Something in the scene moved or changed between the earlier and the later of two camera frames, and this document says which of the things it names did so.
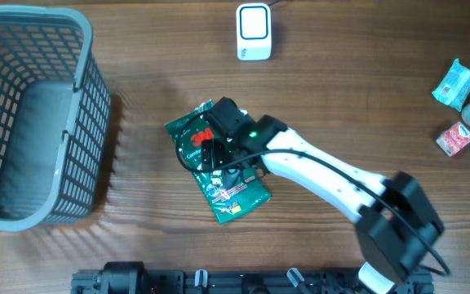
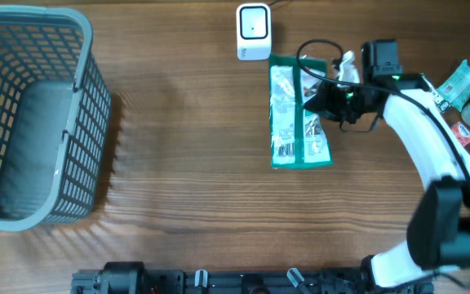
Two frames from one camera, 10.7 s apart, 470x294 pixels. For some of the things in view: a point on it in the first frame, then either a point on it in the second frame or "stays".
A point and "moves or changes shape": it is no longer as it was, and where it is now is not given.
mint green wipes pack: [455, 85] moves or changes shape
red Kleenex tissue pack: [454, 139] stays
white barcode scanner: [254, 31] stays
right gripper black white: [219, 159] -> [323, 100]
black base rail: [132, 278] stays
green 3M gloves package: [226, 192] -> [297, 138]
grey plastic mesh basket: [42, 117] stays
